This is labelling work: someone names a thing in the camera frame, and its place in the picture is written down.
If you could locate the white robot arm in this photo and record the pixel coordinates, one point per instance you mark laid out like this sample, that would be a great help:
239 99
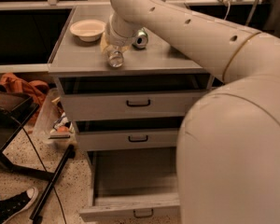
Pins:
228 147

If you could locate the silver blue redbull can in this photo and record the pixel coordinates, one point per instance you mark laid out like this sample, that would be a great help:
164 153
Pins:
114 56

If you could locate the white paper bowl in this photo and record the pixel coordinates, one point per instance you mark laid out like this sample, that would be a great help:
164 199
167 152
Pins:
88 30

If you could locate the grey drawer cabinet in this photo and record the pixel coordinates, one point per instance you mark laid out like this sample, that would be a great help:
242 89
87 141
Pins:
75 58

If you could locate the black stand with cable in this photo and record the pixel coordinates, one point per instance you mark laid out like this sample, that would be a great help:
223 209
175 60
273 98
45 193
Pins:
15 112

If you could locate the grey middle drawer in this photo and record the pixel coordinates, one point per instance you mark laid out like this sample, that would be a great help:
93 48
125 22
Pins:
116 134

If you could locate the clear plastic bag of items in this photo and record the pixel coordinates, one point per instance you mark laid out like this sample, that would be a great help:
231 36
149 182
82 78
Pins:
48 115

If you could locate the green soda can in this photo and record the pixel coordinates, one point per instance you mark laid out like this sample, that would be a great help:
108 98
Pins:
141 39

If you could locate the metal tripod pole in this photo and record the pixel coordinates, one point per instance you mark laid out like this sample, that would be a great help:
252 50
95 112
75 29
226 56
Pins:
255 0

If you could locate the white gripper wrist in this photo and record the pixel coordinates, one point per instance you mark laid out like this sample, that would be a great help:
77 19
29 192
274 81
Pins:
118 38

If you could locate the grey drawer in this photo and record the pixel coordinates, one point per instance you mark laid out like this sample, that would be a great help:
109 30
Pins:
132 183
130 97
116 134

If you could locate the black white sneaker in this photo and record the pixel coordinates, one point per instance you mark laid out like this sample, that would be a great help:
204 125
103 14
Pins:
16 204

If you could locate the grey top drawer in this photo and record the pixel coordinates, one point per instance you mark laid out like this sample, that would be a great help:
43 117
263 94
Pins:
130 97

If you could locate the orange jacket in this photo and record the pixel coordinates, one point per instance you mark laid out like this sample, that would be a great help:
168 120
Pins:
37 89

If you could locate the grey bottom drawer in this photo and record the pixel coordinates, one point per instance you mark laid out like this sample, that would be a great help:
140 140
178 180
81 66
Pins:
132 183

